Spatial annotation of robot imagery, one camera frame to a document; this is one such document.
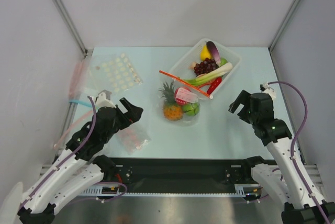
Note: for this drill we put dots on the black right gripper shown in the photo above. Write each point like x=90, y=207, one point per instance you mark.
x=244, y=108

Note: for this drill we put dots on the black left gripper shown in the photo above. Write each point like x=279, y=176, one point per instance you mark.
x=134, y=113

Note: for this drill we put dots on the orange toy pineapple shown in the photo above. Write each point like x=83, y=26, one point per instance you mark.
x=172, y=111

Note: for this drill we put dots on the green toy melon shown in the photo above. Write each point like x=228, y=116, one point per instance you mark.
x=191, y=109

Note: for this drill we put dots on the clear red-zipper zip bag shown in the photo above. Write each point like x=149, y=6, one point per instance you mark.
x=202, y=96

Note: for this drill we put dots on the red toy apple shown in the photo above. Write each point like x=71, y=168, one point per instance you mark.
x=183, y=95

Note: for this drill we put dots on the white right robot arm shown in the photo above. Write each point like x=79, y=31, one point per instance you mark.
x=295, y=192

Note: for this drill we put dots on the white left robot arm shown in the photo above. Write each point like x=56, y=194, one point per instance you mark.
x=79, y=166

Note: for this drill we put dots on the clear pink-dotted zip bag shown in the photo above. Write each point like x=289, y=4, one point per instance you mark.
x=133, y=138

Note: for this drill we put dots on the clear cream-dotted zip bag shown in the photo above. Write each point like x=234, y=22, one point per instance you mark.
x=112, y=72

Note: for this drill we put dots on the red toy chili pepper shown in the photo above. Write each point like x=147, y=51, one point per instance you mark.
x=214, y=85

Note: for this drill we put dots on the white toy radish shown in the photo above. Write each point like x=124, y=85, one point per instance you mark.
x=224, y=68

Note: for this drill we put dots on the green toy celery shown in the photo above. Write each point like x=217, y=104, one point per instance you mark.
x=203, y=79

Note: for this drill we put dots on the dark toy grapes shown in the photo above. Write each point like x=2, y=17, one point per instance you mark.
x=205, y=67

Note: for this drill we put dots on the yellow toy pear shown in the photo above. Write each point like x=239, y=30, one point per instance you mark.
x=205, y=54

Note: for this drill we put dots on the purple toy eggplant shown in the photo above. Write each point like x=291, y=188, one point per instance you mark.
x=211, y=47

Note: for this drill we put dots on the beige toy garlic bulb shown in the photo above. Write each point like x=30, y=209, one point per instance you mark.
x=192, y=65

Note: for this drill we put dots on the white perforated plastic basket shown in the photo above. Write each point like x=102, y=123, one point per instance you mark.
x=181, y=68

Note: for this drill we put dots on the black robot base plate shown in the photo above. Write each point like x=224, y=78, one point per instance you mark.
x=162, y=173

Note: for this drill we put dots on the slotted white cable duct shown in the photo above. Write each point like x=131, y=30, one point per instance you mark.
x=239, y=190

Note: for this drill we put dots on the right aluminium frame post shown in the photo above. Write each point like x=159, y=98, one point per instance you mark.
x=285, y=22

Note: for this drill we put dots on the aluminium frame post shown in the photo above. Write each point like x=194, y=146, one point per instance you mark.
x=285, y=22
x=70, y=25

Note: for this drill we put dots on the left aluminium frame post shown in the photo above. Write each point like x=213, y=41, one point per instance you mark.
x=70, y=25

